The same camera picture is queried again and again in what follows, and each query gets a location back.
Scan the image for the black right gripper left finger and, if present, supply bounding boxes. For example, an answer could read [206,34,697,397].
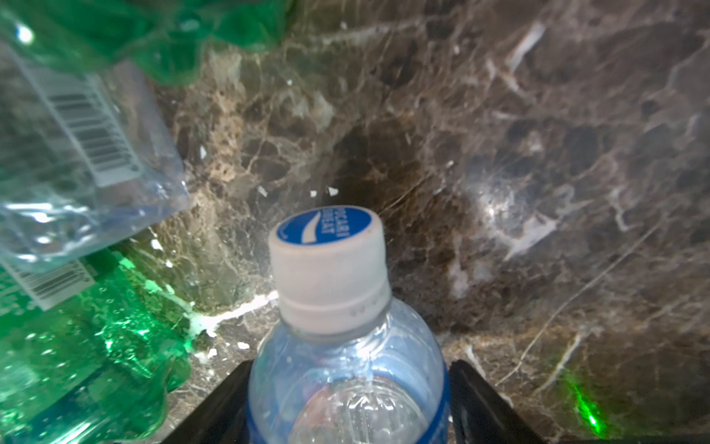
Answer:
[162,361,253,444]

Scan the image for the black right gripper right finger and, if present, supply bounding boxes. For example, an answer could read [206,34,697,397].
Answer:
[449,360,545,444]

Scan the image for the clear bottle white blue cap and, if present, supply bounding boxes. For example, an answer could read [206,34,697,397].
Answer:
[247,205,450,443]

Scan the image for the green Sprite bottle Chinese label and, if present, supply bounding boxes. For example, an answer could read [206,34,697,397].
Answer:
[1,0,294,85]

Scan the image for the small green Sprite bottle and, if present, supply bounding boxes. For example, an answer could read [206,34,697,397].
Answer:
[1,249,192,443]

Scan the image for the clear tall bottle barcode label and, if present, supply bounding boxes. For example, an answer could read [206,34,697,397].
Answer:
[1,46,190,271]

